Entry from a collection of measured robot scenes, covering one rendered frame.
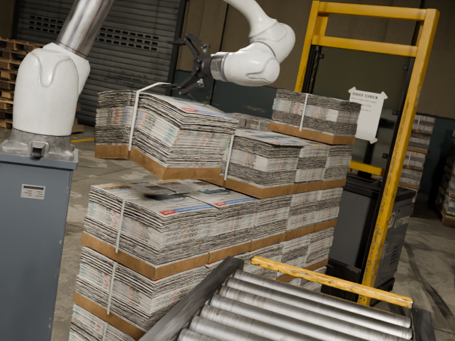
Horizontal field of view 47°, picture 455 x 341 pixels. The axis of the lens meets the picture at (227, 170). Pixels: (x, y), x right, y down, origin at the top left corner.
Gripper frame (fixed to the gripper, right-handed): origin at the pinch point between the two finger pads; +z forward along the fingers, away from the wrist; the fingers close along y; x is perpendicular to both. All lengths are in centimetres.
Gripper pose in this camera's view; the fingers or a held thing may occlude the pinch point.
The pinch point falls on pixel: (170, 63)
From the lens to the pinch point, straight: 179.8
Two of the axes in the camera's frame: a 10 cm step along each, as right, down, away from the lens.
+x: 5.9, -0.1, 8.1
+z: -8.0, -1.7, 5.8
